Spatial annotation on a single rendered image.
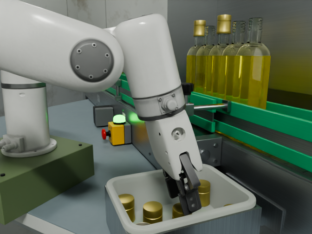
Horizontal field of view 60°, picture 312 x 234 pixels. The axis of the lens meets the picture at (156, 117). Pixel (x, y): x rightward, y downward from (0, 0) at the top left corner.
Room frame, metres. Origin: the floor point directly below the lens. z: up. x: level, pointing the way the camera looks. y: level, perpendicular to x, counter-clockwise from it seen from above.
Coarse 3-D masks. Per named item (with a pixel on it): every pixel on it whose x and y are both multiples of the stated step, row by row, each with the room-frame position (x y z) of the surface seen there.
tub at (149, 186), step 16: (128, 176) 0.48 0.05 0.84; (144, 176) 0.49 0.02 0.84; (160, 176) 0.50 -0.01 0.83; (208, 176) 0.51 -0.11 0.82; (224, 176) 0.48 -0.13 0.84; (112, 192) 0.42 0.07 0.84; (128, 192) 0.47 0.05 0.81; (144, 192) 0.48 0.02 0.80; (160, 192) 0.49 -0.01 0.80; (224, 192) 0.46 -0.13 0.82; (240, 192) 0.42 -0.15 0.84; (208, 208) 0.48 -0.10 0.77; (224, 208) 0.37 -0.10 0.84; (240, 208) 0.37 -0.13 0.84; (128, 224) 0.33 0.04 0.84; (160, 224) 0.33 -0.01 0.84; (176, 224) 0.33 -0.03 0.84
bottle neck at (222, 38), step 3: (219, 33) 0.70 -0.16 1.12; (222, 33) 0.70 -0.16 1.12; (225, 33) 0.69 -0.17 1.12; (228, 33) 0.70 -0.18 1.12; (219, 36) 0.70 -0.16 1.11; (222, 36) 0.70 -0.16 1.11; (225, 36) 0.69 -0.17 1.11; (228, 36) 0.70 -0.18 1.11; (219, 39) 0.70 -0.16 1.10; (222, 39) 0.70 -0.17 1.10; (225, 39) 0.69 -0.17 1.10; (228, 39) 0.70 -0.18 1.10; (219, 42) 0.70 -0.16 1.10; (222, 42) 0.70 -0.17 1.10; (225, 42) 0.69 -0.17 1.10; (228, 42) 0.70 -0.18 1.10
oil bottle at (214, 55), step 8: (216, 48) 0.69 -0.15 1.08; (208, 56) 0.72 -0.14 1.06; (216, 56) 0.68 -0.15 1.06; (208, 64) 0.72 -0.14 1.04; (216, 64) 0.68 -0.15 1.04; (208, 72) 0.71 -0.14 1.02; (216, 72) 0.68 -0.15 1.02; (208, 80) 0.71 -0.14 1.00; (216, 80) 0.68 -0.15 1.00; (208, 88) 0.71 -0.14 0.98; (216, 88) 0.68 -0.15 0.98; (216, 96) 0.68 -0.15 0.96
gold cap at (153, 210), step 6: (144, 204) 0.42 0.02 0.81; (150, 204) 0.42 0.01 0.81; (156, 204) 0.42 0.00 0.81; (144, 210) 0.41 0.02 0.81; (150, 210) 0.40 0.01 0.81; (156, 210) 0.40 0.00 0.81; (144, 216) 0.41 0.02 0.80; (150, 216) 0.40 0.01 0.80; (156, 216) 0.40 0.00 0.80; (150, 222) 0.40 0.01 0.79; (156, 222) 0.40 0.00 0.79
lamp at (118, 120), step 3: (114, 117) 0.94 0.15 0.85; (117, 117) 0.93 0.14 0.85; (120, 117) 0.93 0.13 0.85; (123, 117) 0.94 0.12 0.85; (114, 120) 0.93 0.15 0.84; (117, 120) 0.93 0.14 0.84; (120, 120) 0.93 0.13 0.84; (123, 120) 0.94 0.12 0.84; (114, 123) 0.93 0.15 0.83; (117, 123) 0.93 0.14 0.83; (120, 123) 0.93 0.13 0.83; (123, 123) 0.93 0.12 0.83
